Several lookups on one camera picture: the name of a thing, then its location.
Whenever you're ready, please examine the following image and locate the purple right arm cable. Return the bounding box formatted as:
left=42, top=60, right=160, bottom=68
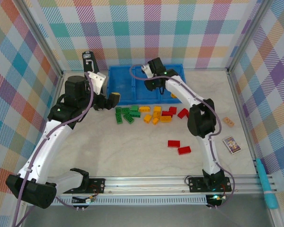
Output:
left=129, top=63, right=236, bottom=210

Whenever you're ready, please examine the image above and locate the aluminium frame post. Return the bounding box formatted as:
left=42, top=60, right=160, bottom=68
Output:
left=18, top=0, right=64, bottom=76
left=226, top=0, right=275, bottom=74

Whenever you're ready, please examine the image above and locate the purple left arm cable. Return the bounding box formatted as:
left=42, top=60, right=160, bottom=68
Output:
left=13, top=72, right=95, bottom=227

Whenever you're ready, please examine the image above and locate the purple playing card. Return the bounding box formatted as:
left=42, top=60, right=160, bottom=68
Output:
left=222, top=136, right=242, bottom=155

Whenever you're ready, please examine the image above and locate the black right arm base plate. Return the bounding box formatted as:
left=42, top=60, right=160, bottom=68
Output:
left=187, top=176, right=233, bottom=193

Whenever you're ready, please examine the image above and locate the grey metal sheet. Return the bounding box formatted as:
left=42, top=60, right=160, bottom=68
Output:
left=21, top=204, right=275, bottom=227

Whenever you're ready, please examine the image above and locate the black mini briefcase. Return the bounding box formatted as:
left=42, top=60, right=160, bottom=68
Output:
left=82, top=51, right=100, bottom=74

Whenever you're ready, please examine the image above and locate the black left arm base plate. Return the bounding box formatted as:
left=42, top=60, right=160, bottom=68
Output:
left=84, top=177, right=107, bottom=194

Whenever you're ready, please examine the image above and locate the aluminium side rail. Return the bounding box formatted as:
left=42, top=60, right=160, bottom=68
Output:
left=227, top=70, right=282, bottom=227
left=51, top=72, right=65, bottom=105

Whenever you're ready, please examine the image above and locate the white slotted cable duct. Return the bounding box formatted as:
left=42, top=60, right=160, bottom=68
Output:
left=55, top=197, right=208, bottom=206

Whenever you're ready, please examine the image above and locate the blue three-compartment plastic bin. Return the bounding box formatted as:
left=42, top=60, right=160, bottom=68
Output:
left=108, top=63, right=186, bottom=106

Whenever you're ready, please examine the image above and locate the tan lego brick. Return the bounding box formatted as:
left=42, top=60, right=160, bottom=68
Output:
left=222, top=117, right=236, bottom=127

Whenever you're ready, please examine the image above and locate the aluminium mounting rail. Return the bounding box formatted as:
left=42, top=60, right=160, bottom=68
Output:
left=46, top=174, right=277, bottom=196

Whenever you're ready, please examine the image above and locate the teal handled tool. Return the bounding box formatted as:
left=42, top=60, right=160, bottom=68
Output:
left=255, top=157, right=280, bottom=210

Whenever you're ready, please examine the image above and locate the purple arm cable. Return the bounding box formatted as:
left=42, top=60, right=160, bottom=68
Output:
left=13, top=72, right=95, bottom=227
left=129, top=63, right=236, bottom=210

